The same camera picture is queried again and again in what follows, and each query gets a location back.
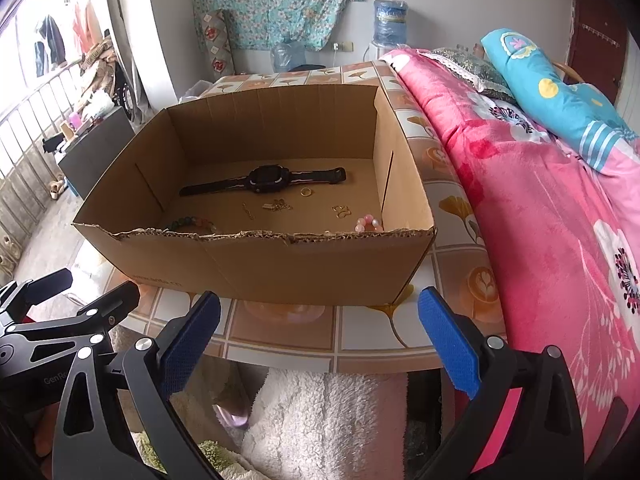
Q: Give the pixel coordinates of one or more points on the teal floral wall cloth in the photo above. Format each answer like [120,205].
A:
[275,0]

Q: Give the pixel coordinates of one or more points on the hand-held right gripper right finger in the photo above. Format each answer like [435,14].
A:
[445,340]

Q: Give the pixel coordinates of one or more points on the black wrist watch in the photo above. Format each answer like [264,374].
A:
[265,178]

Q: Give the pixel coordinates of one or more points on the pile of clothes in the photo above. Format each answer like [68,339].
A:
[97,67]

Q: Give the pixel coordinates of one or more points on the pink floral blanket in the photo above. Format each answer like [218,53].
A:
[525,185]

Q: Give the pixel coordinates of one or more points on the gold earrings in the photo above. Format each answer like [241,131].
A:
[341,213]

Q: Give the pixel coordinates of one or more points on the empty clear water jug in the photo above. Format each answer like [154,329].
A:
[287,55]

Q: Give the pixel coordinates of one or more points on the metal balcony railing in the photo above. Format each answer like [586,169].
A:
[25,125]

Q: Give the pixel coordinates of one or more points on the white fluffy blanket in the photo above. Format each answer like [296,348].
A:
[310,420]

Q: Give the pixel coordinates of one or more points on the white hook rack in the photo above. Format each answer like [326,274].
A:
[597,32]

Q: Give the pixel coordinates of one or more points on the white water dispenser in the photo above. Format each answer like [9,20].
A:
[381,52]

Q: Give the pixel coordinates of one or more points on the grey lace-trimmed pillow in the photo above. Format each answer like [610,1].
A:
[475,67]

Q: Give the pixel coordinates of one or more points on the dark grey cabinet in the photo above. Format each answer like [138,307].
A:
[100,160]

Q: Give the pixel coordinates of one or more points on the hanging pink garment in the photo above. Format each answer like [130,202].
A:
[84,25]

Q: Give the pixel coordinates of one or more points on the beige slippers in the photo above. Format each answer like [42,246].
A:
[56,187]

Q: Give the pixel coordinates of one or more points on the black bin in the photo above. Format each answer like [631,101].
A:
[306,67]

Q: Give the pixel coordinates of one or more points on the blue cartoon pillow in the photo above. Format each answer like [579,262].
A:
[550,85]

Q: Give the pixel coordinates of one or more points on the small pink box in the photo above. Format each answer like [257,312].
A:
[75,120]

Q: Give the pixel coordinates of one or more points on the white plastic bag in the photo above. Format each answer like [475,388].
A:
[197,91]

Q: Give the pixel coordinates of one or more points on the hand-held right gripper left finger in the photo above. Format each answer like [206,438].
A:
[190,340]

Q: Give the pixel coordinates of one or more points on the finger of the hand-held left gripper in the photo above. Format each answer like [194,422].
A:
[45,285]
[110,305]

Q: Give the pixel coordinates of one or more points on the brown cardboard box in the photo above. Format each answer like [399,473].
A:
[300,270]

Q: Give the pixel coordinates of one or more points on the hanging dark jacket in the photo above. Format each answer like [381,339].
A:
[50,45]

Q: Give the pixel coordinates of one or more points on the rolled patterned mat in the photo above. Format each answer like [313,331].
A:
[215,45]

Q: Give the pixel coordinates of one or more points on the white wall socket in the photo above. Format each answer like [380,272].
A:
[343,46]

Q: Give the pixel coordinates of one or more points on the patterned tablecloth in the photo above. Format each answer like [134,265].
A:
[300,330]

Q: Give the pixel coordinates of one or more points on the dark red door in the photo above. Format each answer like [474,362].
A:
[595,60]

